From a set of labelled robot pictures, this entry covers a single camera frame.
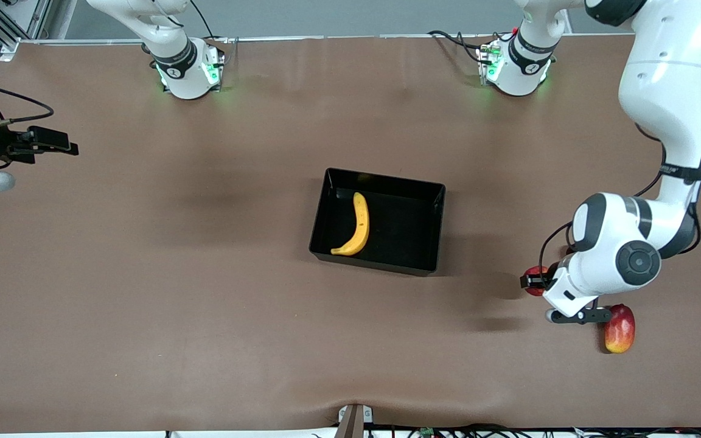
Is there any small red yellow apple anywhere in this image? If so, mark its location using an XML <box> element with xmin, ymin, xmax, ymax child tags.
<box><xmin>524</xmin><ymin>266</ymin><xmax>550</xmax><ymax>297</ymax></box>

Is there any black rectangular plastic box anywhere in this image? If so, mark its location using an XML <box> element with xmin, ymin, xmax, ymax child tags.
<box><xmin>309</xmin><ymin>168</ymin><xmax>447</xmax><ymax>277</ymax></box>

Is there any yellow banana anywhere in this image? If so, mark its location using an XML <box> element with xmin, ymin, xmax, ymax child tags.
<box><xmin>330</xmin><ymin>192</ymin><xmax>370</xmax><ymax>257</ymax></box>

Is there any red yellow mango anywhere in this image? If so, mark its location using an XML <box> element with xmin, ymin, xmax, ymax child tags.
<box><xmin>604</xmin><ymin>304</ymin><xmax>636</xmax><ymax>354</ymax></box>

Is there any black right arm base cable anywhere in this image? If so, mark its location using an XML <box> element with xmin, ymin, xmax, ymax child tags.
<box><xmin>187</xmin><ymin>0</ymin><xmax>231</xmax><ymax>44</ymax></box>

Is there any black arm base cable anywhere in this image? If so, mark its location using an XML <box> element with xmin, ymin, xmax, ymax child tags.
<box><xmin>187</xmin><ymin>0</ymin><xmax>231</xmax><ymax>44</ymax></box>
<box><xmin>427</xmin><ymin>29</ymin><xmax>486</xmax><ymax>63</ymax></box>

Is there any metal bracket at table edge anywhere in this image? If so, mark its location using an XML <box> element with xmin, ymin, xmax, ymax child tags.
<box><xmin>335</xmin><ymin>403</ymin><xmax>374</xmax><ymax>438</ymax></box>

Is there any black left arm base cable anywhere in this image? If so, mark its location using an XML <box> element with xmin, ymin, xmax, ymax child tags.
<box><xmin>427</xmin><ymin>29</ymin><xmax>486</xmax><ymax>63</ymax></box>

